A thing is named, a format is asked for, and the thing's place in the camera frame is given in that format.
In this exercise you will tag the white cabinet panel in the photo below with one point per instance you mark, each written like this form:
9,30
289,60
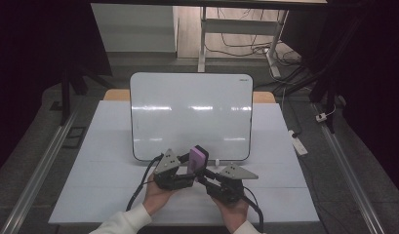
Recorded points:
135,29

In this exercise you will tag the aluminium floor rail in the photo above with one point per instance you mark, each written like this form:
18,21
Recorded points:
350,175
41,175

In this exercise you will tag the white whiteboard stand foot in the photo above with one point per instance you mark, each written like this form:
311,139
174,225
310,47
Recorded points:
217,162

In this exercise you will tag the white desk frame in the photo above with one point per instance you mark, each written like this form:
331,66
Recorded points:
236,26

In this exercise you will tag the small white plug adapter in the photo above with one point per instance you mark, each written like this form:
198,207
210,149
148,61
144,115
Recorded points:
321,117

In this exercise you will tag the white table cover sheet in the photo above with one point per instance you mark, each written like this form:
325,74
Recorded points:
89,182

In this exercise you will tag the person's left hand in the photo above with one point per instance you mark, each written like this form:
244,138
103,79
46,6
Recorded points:
156,198

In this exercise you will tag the white power strip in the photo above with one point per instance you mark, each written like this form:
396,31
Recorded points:
299,144

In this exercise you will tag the white whiteboard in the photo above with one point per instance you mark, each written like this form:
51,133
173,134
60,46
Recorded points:
193,113

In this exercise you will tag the person's right hand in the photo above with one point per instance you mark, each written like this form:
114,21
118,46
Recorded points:
232,214

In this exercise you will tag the black floor plate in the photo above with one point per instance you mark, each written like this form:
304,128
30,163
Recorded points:
74,137

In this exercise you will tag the purple whiteboard eraser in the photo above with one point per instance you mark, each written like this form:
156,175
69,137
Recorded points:
197,159

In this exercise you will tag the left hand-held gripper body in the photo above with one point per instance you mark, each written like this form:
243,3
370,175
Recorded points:
169,178

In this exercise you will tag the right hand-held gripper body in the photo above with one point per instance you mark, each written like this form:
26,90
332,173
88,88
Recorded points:
231,190

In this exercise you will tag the black metal stand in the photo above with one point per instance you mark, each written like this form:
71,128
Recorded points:
66,94
327,94

